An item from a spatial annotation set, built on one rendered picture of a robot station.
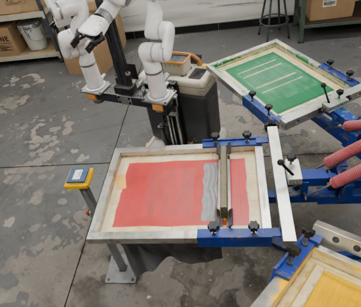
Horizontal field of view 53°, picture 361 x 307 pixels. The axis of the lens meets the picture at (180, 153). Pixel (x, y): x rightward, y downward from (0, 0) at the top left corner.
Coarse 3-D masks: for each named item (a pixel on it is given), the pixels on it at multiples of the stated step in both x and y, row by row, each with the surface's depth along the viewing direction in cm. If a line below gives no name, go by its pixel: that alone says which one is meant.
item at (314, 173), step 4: (304, 172) 160; (308, 172) 159; (312, 172) 159; (316, 172) 159; (320, 172) 158; (324, 172) 158; (304, 176) 158; (308, 176) 158; (312, 176) 158; (316, 176) 157; (320, 176) 157; (324, 176) 157; (304, 180) 158; (308, 180) 158; (312, 180) 157; (316, 180) 157; (320, 180) 157; (324, 180) 157; (312, 184) 159; (316, 184) 159; (320, 184) 159; (324, 184) 158
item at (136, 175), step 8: (192, 160) 188; (200, 160) 187; (208, 160) 186; (216, 160) 185; (232, 160) 184; (240, 160) 183; (128, 168) 190; (136, 168) 190; (144, 168) 189; (152, 168) 188; (160, 168) 187; (168, 168) 186; (176, 168) 185; (200, 168) 183; (232, 168) 180; (240, 168) 179; (128, 176) 186; (136, 176) 185; (144, 176) 185; (200, 176) 179; (232, 176) 176; (240, 176) 175; (128, 184) 182; (136, 184) 181; (144, 184) 180; (200, 184) 175; (232, 184) 172; (240, 184) 172
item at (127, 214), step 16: (128, 192) 178; (144, 192) 176; (240, 192) 168; (128, 208) 170; (192, 208) 165; (240, 208) 161; (128, 224) 164; (144, 224) 162; (160, 224) 161; (176, 224) 160; (192, 224) 159; (224, 224) 156; (240, 224) 155
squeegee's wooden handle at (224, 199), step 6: (222, 150) 175; (222, 156) 172; (222, 162) 169; (222, 168) 166; (222, 174) 163; (222, 180) 161; (222, 186) 158; (222, 192) 156; (222, 198) 153; (222, 204) 151; (222, 210) 151; (222, 216) 154
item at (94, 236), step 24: (192, 144) 192; (264, 168) 172; (264, 192) 161; (96, 216) 165; (264, 216) 152; (96, 240) 156; (120, 240) 155; (144, 240) 153; (168, 240) 152; (192, 240) 150
